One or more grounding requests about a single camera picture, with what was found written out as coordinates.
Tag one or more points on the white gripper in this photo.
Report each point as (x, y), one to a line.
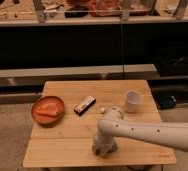
(103, 141)

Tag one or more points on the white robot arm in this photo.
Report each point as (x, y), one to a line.
(112, 125)

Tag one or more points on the wooden table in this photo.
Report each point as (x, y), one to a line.
(69, 143)

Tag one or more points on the black chocolate bar packet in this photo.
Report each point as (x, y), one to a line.
(84, 105)

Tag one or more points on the white plastic cup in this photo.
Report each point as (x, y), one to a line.
(132, 100)

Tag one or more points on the orange carrot in bowl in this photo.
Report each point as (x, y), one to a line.
(48, 110)

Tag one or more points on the orange bowl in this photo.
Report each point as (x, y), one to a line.
(46, 120)

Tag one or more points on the long grey bench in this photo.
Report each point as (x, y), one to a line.
(37, 76)

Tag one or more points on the black object on shelf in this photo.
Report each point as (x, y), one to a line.
(76, 12)

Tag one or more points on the red object on shelf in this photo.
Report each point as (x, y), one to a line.
(104, 8)

